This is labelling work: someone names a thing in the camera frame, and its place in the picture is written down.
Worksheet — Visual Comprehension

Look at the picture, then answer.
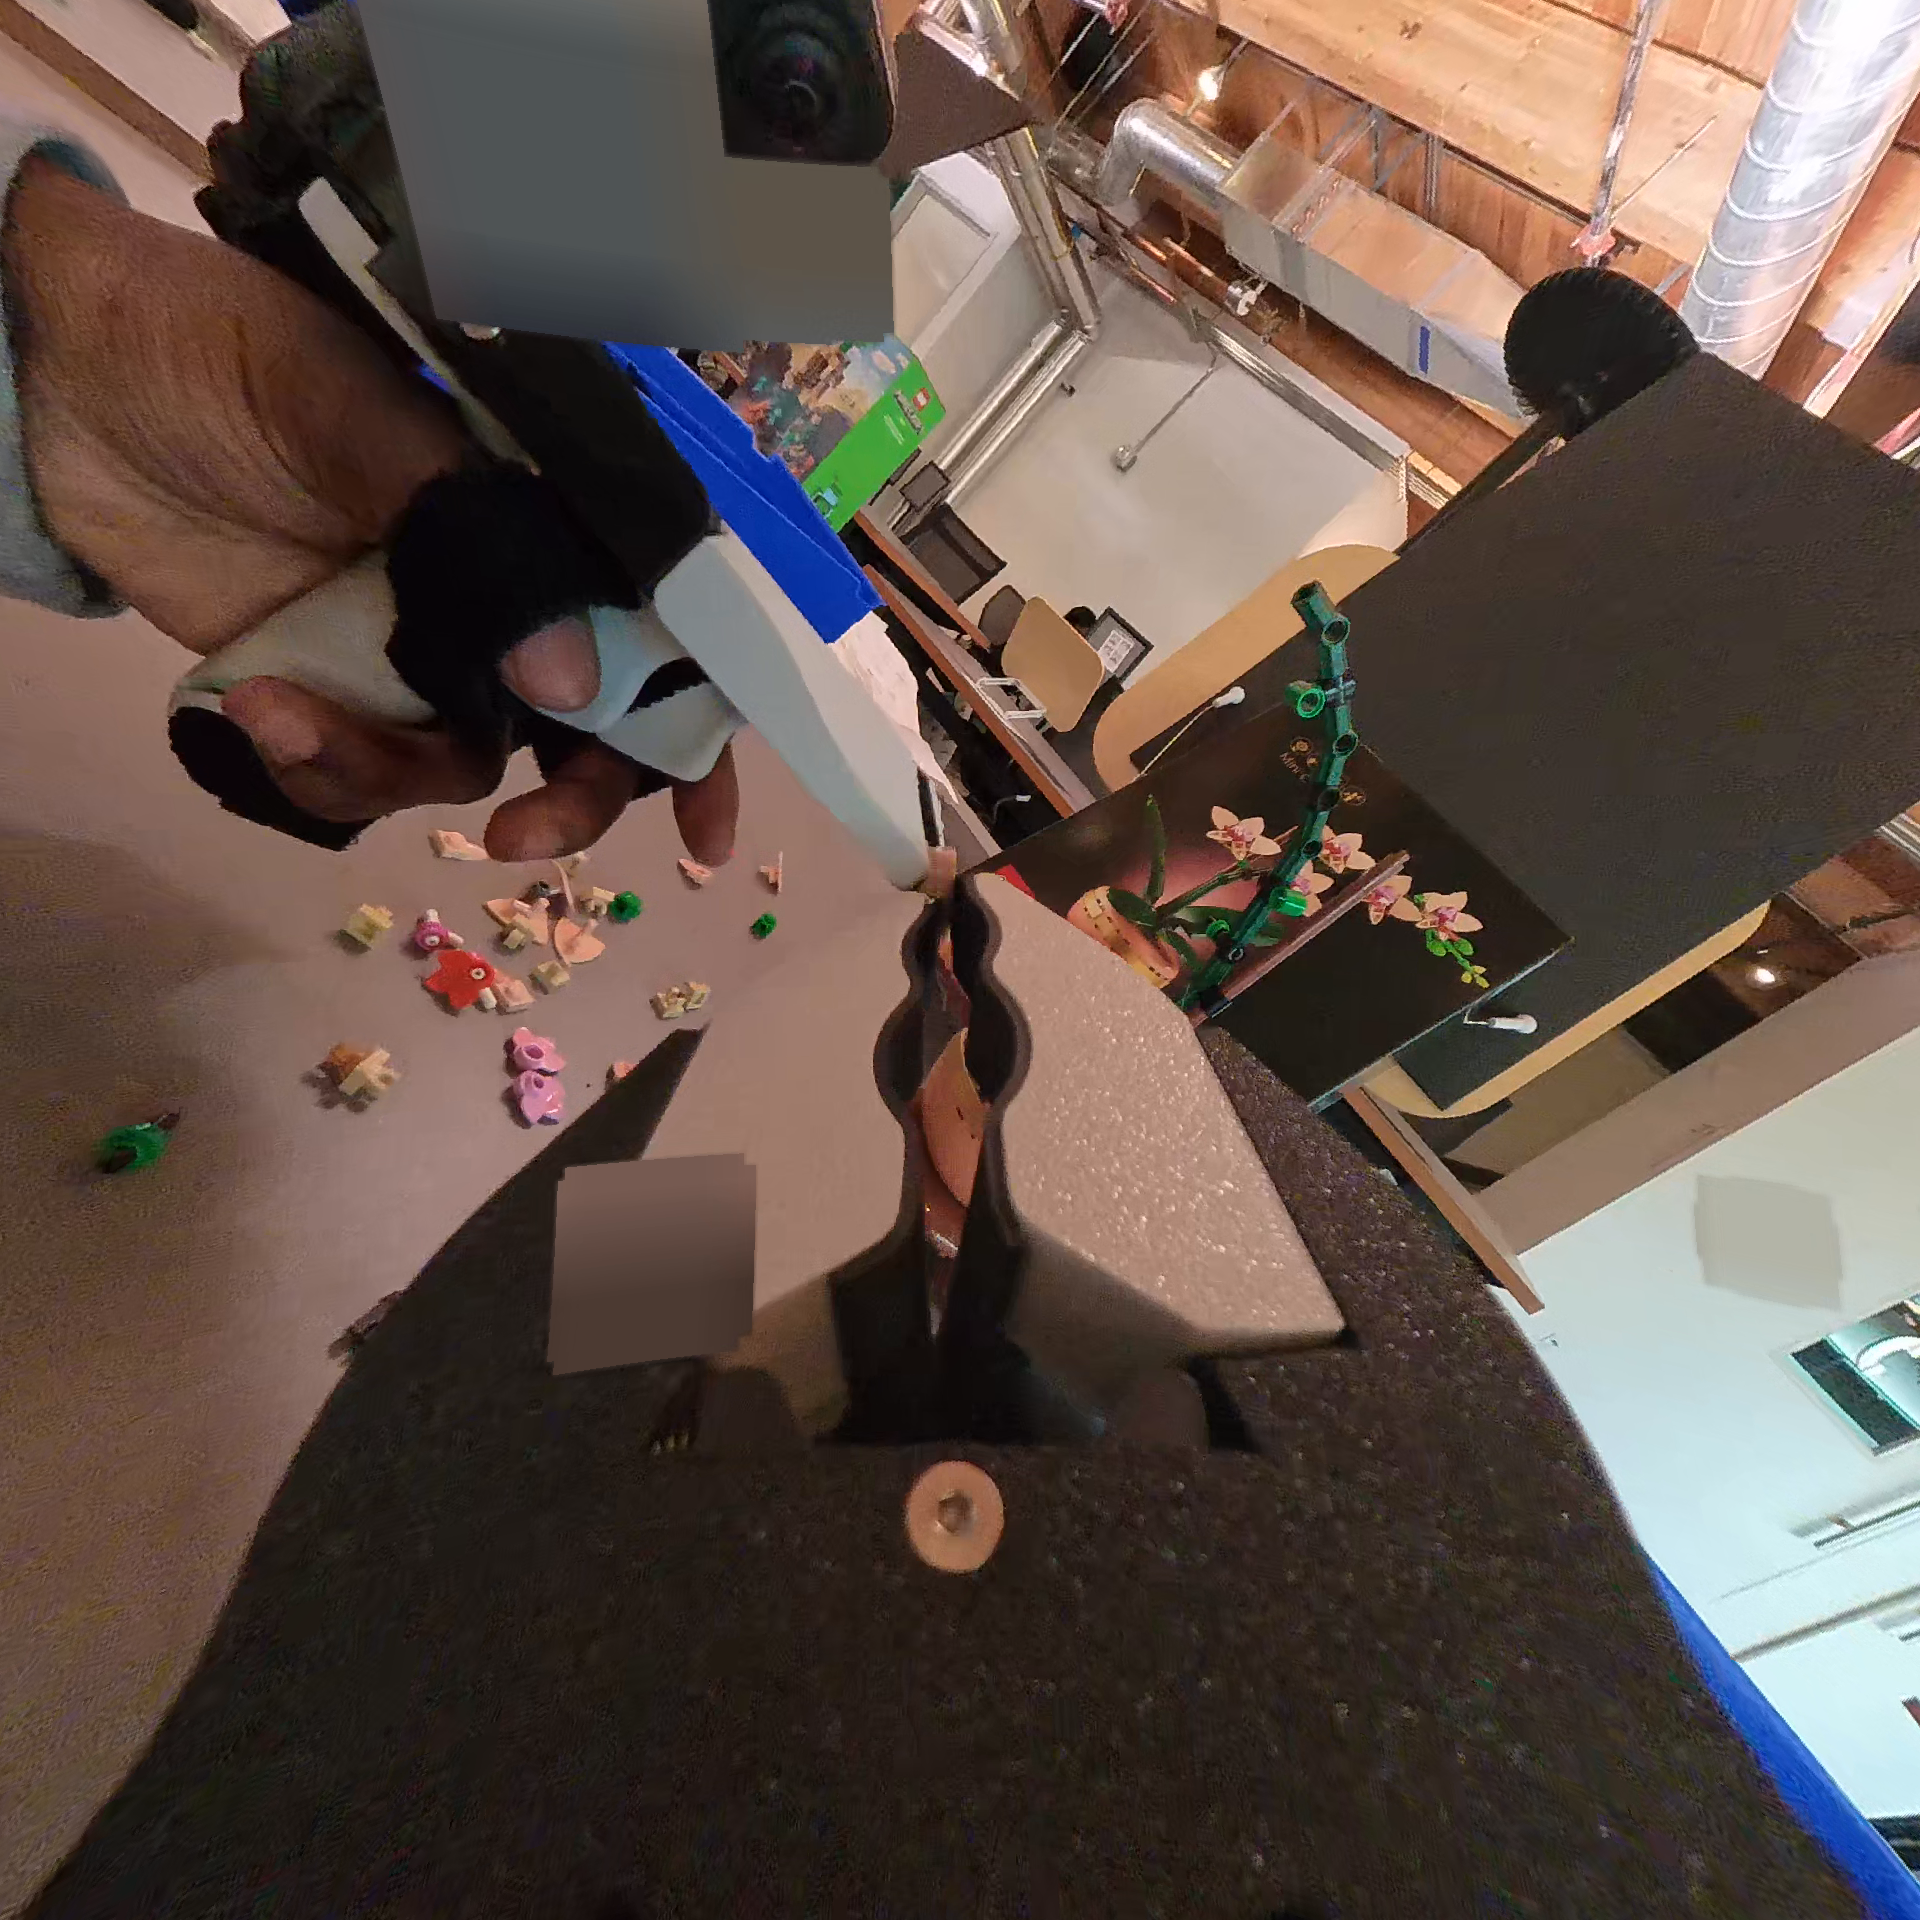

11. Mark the toy brick pieces pile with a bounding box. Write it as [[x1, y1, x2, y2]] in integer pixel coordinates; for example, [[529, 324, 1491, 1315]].
[[315, 825, 789, 1126]]

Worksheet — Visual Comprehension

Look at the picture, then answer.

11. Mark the toy brick potted plant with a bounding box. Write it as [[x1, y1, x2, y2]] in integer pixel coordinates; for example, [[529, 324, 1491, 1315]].
[[915, 583, 1363, 1256]]

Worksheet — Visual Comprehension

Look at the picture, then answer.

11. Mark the black orchid print box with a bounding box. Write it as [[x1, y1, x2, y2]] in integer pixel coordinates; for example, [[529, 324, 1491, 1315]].
[[971, 701, 1572, 1105]]

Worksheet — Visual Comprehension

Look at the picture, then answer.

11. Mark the person's left forearm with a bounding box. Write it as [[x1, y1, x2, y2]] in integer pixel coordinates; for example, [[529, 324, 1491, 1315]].
[[0, 119, 128, 619]]

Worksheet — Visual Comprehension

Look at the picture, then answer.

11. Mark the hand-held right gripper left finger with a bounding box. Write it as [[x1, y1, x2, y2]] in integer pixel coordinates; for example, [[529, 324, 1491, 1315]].
[[584, 880, 971, 1345]]

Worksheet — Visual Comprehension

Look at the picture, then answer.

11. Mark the rectangular metal air duct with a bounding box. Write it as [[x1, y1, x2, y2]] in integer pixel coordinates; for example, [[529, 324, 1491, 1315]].
[[1093, 95, 1524, 414]]

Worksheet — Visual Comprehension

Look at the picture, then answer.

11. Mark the black flat panel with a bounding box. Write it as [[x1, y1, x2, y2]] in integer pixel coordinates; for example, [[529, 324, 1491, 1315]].
[[1132, 352, 1920, 1115]]

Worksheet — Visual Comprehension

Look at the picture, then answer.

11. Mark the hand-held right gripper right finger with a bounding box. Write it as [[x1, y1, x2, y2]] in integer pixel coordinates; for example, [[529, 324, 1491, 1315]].
[[936, 872, 1345, 1441]]

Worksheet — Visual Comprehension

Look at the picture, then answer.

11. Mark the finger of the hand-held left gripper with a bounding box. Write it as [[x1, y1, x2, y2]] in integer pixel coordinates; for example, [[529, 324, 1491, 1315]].
[[651, 528, 939, 895]]

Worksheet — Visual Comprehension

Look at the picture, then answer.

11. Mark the person's left hand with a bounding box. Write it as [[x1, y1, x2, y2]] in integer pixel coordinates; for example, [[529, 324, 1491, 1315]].
[[0, 151, 745, 872]]

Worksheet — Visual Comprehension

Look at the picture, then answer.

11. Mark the blue plastic bin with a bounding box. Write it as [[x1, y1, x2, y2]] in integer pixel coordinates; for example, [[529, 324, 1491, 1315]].
[[1647, 1556, 1920, 1920], [598, 343, 885, 644]]

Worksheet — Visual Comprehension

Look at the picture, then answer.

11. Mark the green toy set box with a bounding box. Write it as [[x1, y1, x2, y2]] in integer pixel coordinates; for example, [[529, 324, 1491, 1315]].
[[693, 333, 951, 529]]

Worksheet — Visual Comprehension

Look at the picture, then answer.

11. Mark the round silver air duct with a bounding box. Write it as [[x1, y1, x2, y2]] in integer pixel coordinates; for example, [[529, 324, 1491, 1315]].
[[1678, 0, 1920, 379]]

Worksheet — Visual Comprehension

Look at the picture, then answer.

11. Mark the white plastic bag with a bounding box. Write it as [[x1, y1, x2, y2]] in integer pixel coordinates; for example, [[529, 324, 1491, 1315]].
[[823, 607, 961, 797]]

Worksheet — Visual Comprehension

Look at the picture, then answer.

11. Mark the black office chair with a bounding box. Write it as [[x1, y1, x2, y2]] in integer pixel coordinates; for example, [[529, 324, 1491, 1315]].
[[895, 462, 1011, 606]]

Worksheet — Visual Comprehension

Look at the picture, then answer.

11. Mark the black round stand knob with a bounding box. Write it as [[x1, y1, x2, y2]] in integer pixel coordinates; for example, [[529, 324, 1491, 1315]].
[[1411, 268, 1701, 529]]

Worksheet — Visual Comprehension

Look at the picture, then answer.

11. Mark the silver pipe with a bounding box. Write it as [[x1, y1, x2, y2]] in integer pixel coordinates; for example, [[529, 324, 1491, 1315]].
[[900, 128, 1105, 483]]

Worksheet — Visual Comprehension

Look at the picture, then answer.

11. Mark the tan chair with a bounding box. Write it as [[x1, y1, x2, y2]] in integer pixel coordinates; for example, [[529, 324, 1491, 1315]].
[[997, 595, 1105, 734]]

